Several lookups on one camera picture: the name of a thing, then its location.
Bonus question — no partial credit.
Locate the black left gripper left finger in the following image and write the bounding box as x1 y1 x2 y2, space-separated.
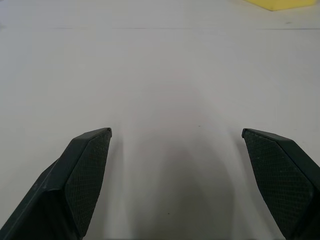
0 127 113 240

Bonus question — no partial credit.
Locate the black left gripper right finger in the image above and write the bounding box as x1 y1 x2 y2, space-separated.
241 128 320 240

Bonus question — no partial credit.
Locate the yellow block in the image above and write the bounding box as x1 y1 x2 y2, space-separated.
243 0 317 12

